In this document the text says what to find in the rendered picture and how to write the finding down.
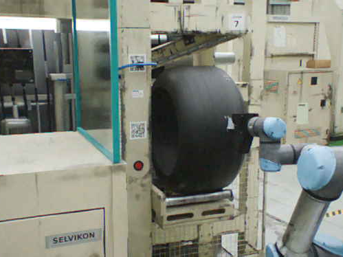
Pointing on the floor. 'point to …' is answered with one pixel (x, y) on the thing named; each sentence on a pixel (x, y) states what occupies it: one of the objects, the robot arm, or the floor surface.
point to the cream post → (133, 80)
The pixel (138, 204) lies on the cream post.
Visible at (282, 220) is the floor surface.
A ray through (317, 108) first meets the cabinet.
